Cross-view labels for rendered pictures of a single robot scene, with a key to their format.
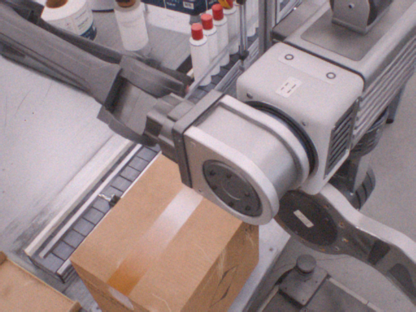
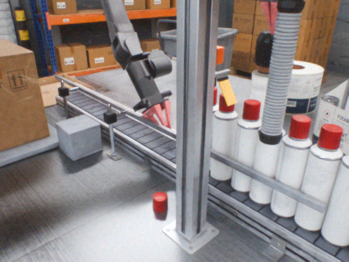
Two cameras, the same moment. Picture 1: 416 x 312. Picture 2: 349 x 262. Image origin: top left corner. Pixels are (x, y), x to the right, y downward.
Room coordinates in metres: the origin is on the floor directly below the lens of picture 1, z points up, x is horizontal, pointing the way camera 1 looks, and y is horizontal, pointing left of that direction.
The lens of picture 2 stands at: (1.25, -0.70, 1.30)
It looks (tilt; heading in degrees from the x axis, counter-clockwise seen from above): 26 degrees down; 100
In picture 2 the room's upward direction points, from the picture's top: straight up
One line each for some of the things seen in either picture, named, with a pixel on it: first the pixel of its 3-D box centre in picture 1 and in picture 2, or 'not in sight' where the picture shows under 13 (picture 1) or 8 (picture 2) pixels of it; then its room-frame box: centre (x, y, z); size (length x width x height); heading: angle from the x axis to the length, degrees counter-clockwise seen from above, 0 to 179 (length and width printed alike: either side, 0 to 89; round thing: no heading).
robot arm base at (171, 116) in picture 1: (184, 129); not in sight; (0.46, 0.03, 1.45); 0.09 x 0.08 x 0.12; 135
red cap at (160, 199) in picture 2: not in sight; (160, 201); (1.13, -0.15, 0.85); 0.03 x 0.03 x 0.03
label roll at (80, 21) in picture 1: (63, 19); (290, 86); (1.49, 0.43, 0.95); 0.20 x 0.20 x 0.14
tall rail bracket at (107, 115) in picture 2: not in sight; (117, 128); (0.96, 0.07, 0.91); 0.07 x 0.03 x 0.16; 52
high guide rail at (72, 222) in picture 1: (176, 106); (134, 115); (1.01, 0.07, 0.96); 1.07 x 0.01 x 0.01; 142
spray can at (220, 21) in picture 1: (219, 36); (224, 138); (1.26, -0.08, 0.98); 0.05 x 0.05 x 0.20
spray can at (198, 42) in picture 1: (199, 55); not in sight; (1.18, -0.01, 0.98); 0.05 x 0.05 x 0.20
